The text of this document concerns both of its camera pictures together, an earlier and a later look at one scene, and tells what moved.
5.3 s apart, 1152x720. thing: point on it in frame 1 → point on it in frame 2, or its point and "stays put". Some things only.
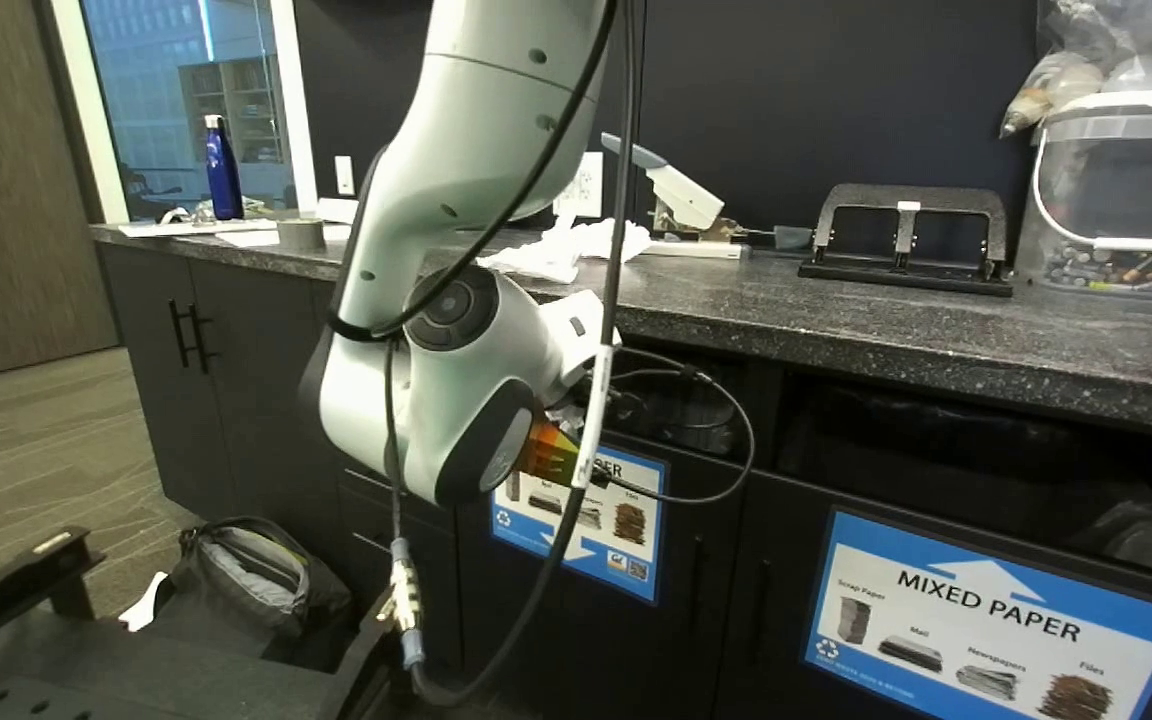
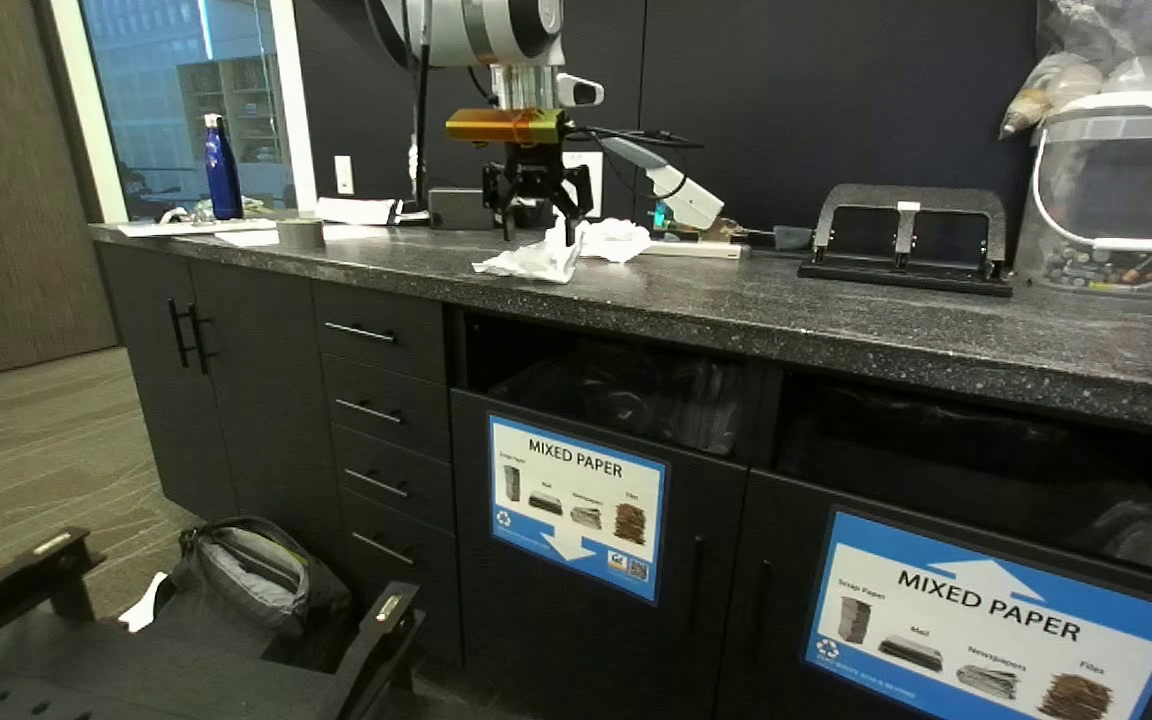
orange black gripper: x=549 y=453 → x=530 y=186
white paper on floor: x=141 y=613 stays put
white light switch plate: x=346 y=175 stays put
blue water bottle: x=222 y=170 stays put
